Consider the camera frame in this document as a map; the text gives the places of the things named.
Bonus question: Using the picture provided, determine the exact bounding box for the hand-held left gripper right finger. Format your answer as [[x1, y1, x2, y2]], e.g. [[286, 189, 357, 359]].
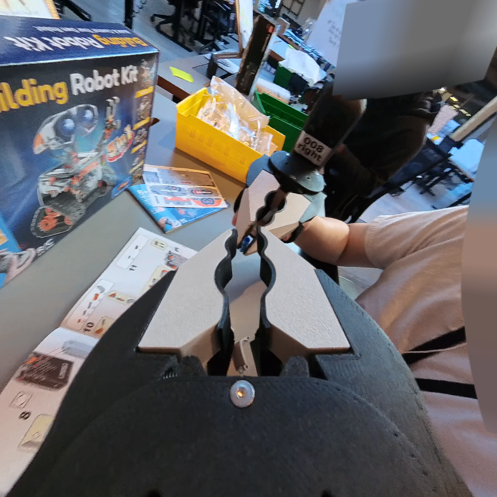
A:
[[253, 226, 351, 376]]

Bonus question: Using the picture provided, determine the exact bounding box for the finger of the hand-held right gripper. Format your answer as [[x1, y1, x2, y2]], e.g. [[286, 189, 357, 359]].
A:
[[243, 191, 312, 255], [235, 170, 279, 246]]

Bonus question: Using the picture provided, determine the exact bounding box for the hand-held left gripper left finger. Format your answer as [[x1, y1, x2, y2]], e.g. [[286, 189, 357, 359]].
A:
[[138, 228, 239, 376]]

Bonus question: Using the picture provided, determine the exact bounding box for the person's right forearm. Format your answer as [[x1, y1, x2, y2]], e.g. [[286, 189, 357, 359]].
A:
[[293, 215, 352, 268]]

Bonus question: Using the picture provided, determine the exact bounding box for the wood-edged grey desk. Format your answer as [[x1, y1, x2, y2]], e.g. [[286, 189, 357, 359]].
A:
[[157, 54, 243, 103]]

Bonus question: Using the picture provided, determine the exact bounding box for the robot sticker sheet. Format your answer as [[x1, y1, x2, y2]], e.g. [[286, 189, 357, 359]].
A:
[[142, 165, 228, 210]]

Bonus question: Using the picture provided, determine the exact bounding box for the yellow plastic bin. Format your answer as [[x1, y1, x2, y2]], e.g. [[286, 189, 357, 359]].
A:
[[176, 87, 286, 183]]

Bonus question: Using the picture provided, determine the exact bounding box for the blue booklet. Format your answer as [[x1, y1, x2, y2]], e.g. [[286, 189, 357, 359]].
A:
[[128, 182, 230, 233]]

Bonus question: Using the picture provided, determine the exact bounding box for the pile of clear plastic bags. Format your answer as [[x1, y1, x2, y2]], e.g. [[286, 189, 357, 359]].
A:
[[196, 76, 280, 152]]

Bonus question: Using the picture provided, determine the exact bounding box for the white plastic packet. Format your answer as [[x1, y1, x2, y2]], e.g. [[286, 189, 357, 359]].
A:
[[287, 48, 327, 83]]

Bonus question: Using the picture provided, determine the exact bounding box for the black product box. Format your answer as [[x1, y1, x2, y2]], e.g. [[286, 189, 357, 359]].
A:
[[236, 15, 277, 96]]

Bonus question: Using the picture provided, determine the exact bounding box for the open instruction booklet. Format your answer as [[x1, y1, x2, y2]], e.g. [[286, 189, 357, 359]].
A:
[[0, 227, 199, 463]]

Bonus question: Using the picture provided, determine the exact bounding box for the white poster board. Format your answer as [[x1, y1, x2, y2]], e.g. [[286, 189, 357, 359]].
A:
[[235, 0, 255, 49]]

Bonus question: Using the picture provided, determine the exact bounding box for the blue robot kit box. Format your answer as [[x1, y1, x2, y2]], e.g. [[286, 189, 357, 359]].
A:
[[0, 15, 160, 288]]

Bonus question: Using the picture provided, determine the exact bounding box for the black harness strap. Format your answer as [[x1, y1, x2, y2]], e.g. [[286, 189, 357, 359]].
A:
[[402, 326, 466, 364], [413, 378, 478, 399]]

